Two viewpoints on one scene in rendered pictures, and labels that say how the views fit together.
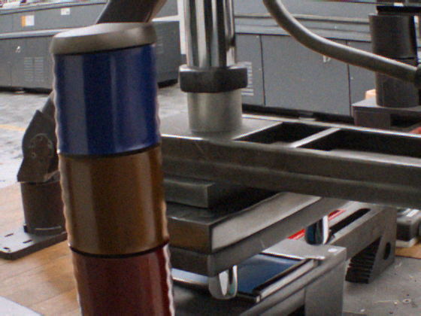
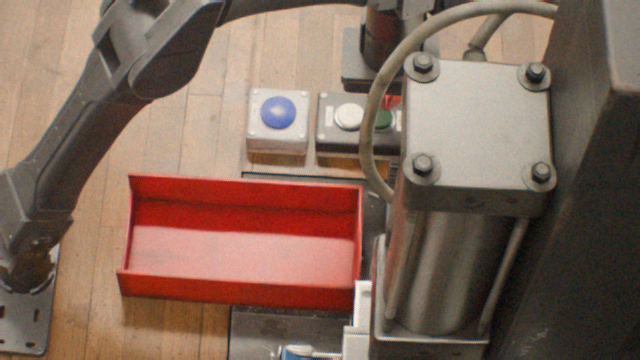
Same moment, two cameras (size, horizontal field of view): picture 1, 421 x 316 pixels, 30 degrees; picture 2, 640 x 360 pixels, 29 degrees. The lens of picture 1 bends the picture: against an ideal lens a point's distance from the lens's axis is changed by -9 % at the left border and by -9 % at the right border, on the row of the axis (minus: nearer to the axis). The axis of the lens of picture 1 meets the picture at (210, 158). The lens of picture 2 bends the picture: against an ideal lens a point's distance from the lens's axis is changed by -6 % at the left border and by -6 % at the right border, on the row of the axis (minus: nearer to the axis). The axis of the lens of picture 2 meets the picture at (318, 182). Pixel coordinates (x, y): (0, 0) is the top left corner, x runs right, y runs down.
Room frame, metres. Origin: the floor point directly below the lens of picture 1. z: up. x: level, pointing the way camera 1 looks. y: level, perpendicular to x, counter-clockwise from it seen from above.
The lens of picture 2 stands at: (0.32, 0.33, 2.15)
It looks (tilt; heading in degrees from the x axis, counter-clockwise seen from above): 61 degrees down; 320
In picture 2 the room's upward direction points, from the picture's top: 4 degrees clockwise
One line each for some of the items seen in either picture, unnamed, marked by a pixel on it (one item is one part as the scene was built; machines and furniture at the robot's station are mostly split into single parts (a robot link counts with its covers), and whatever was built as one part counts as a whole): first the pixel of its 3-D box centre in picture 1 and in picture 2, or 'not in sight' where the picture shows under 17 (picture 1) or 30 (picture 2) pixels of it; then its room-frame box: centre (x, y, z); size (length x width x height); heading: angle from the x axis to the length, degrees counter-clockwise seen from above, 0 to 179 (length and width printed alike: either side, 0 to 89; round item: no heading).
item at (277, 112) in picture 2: not in sight; (278, 114); (0.93, -0.13, 0.93); 0.04 x 0.04 x 0.02
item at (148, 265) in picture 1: (122, 282); not in sight; (0.28, 0.04, 1.10); 0.04 x 0.04 x 0.03
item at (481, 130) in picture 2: not in sight; (451, 222); (0.57, -0.01, 1.37); 0.11 x 0.09 x 0.30; 141
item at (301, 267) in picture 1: (284, 290); not in sight; (0.55, -0.05, 0.98); 0.07 x 0.01 x 0.03; 141
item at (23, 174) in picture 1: (46, 152); (17, 222); (0.95, 0.20, 1.00); 0.09 x 0.06 x 0.06; 169
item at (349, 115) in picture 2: not in sight; (350, 118); (0.88, -0.19, 0.93); 0.03 x 0.03 x 0.02
